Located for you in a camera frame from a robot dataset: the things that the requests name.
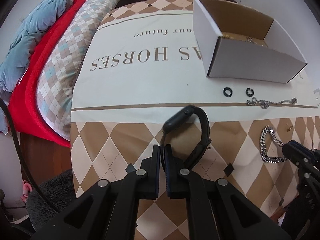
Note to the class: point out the white cardboard box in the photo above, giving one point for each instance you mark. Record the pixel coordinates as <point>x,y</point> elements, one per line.
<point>239,42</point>

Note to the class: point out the red bed blanket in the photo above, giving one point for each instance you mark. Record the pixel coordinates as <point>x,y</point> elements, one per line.
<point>22,106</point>

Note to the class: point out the light blue duvet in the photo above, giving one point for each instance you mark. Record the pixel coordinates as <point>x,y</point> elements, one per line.
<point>26,38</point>

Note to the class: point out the pink hanger object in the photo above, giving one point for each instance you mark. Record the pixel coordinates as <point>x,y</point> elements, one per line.
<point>27,188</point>

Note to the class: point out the checkered bed sheet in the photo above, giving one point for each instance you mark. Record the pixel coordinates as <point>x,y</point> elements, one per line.
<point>55,84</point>

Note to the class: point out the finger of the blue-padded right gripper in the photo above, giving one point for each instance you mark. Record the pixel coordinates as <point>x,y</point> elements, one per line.
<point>216,209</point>

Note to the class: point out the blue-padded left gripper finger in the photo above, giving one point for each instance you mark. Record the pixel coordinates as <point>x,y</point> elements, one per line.
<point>107,210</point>

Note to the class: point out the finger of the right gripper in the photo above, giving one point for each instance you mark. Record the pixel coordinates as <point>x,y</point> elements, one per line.
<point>301,156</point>

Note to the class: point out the black smart watch band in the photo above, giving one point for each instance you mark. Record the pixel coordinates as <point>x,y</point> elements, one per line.
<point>188,131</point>

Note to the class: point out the checkered beige tablecloth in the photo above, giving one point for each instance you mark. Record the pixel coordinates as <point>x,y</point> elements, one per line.
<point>144,65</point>

